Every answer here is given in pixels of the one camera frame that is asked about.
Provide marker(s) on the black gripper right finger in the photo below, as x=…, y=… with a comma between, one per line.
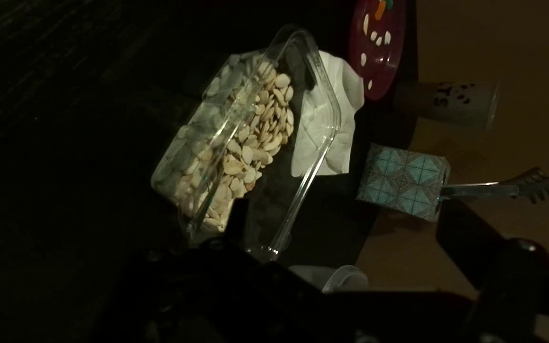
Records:
x=523, y=292

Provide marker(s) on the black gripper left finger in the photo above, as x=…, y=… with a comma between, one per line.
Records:
x=148, y=298

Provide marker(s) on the large popcorn heap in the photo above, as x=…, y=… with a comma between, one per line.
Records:
x=257, y=145

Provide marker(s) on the rectangular clear plastic container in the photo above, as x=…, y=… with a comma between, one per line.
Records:
x=192, y=145

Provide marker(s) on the teal patterned tissue box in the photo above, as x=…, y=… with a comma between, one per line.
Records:
x=401, y=182

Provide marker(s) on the white paper cup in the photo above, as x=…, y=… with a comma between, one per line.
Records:
x=459, y=105

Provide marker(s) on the maroon plate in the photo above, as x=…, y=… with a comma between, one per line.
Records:
x=382, y=63

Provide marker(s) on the white paper napkin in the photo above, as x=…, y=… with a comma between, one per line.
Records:
x=344, y=82

